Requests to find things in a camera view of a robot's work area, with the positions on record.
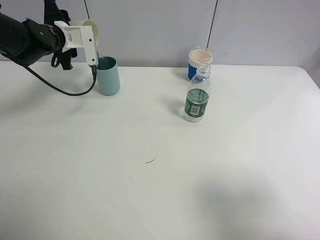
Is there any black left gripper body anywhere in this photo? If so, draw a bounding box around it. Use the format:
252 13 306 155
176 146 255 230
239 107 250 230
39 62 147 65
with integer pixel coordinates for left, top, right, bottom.
48 23 78 71

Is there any pale green plastic cup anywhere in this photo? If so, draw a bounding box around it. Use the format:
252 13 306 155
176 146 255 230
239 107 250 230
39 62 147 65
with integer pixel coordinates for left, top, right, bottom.
68 19 100 46

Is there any clear water bottle green label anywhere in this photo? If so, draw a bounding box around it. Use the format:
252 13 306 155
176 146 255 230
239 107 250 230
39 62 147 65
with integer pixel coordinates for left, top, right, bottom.
184 63 211 123

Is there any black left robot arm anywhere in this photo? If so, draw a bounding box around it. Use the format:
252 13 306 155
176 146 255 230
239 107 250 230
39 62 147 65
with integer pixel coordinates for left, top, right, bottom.
0 9 78 70

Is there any teal plastic cup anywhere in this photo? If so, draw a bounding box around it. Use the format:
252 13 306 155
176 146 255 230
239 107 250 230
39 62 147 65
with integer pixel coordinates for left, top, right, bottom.
97 56 121 96

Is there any blue and white paper cup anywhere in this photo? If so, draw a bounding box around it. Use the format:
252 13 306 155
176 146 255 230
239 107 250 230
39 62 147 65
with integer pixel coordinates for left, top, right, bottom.
188 48 213 80

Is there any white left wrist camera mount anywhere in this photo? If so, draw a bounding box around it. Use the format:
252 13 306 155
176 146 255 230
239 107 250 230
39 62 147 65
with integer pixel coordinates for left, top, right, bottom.
54 21 98 66

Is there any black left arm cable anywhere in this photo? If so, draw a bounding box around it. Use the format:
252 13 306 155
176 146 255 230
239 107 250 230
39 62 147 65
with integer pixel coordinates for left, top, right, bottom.
4 0 98 97

